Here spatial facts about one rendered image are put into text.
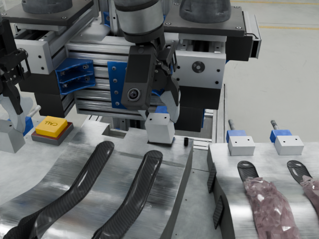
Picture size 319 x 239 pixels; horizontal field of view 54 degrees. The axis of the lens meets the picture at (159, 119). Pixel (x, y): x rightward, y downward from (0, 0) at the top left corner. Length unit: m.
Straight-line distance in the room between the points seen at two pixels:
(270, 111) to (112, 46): 1.71
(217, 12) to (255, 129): 1.45
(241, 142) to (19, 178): 0.51
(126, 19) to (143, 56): 0.07
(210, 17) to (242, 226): 0.57
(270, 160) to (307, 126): 1.71
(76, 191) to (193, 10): 0.57
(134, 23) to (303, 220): 0.42
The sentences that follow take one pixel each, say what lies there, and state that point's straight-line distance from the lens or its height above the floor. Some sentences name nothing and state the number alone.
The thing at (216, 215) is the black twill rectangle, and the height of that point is 0.83.
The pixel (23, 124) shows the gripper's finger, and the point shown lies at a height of 0.96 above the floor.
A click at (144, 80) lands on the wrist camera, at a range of 0.53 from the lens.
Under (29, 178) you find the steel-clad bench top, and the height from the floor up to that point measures 0.80.
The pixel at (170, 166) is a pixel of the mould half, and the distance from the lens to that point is 0.63.
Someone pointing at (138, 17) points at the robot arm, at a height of 1.17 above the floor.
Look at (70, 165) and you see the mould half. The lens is 0.66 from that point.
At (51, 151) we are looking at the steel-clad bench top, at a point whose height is 0.80.
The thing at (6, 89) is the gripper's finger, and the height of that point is 1.05.
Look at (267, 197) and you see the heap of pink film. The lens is 0.55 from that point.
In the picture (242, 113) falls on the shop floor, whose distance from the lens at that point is 2.41.
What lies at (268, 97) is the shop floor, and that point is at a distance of 2.66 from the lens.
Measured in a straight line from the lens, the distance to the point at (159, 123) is 0.64.
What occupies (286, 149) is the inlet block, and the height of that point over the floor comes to 0.87.
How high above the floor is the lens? 1.33
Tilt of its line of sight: 36 degrees down
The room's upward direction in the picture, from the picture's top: straight up
